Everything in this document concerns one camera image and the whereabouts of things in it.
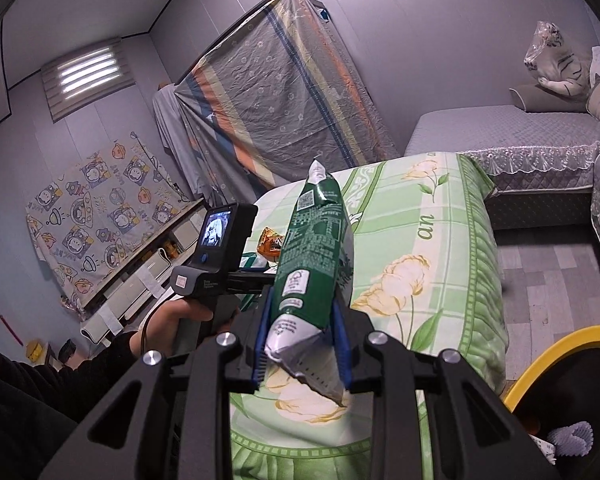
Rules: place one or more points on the green floral table cloth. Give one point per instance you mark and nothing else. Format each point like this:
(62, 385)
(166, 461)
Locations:
(430, 270)

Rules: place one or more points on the green snack bag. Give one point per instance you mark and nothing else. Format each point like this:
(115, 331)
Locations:
(310, 260)

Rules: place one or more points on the window blind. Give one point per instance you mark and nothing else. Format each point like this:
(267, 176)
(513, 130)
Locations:
(87, 80)

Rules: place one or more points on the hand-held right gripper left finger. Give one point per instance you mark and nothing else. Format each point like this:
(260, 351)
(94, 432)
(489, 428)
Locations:
(260, 340)

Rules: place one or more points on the grey hanging cloth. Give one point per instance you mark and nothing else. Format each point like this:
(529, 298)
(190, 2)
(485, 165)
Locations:
(172, 140)

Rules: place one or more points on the plastic-wrapped tiger plush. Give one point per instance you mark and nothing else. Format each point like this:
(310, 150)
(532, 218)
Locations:
(560, 65)

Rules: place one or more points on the grey bolster pillow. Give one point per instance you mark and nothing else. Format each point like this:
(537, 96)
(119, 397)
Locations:
(540, 100)

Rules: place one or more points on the cartoon printed cloth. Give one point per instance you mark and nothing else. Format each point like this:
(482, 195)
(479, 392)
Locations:
(95, 210)

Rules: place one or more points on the person's left forearm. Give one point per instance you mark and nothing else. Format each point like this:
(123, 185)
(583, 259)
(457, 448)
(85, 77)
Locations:
(30, 385)

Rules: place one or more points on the yellow small object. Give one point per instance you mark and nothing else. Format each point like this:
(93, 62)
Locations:
(35, 350)

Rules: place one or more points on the yellow-rimmed black bin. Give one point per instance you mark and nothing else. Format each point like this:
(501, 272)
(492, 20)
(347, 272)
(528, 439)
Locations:
(580, 340)

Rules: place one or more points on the striped cloth covered wardrobe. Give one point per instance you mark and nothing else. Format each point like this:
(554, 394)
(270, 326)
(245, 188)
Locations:
(290, 95)

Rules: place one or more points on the orange snack wrapper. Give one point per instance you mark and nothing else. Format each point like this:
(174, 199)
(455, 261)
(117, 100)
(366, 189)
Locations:
(271, 246)

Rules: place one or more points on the white bubble wrap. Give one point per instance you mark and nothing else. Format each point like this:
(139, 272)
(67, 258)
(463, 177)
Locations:
(572, 440)

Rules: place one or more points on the person's left hand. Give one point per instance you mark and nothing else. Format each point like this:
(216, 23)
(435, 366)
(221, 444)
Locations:
(165, 325)

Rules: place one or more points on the white low shelf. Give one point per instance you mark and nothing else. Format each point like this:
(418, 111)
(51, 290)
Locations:
(140, 280)

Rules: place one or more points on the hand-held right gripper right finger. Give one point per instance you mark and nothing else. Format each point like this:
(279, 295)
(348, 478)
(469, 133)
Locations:
(341, 340)

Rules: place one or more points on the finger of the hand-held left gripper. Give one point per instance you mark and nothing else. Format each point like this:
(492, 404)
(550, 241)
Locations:
(252, 281)

